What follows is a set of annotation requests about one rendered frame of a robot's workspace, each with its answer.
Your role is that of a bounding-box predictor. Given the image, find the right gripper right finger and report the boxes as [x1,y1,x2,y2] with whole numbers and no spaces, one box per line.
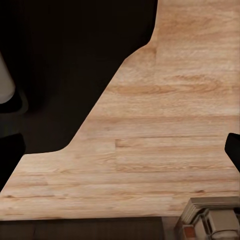
[224,132,240,172]

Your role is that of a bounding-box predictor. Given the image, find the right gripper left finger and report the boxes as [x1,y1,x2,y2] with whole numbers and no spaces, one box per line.
[0,133,26,192]

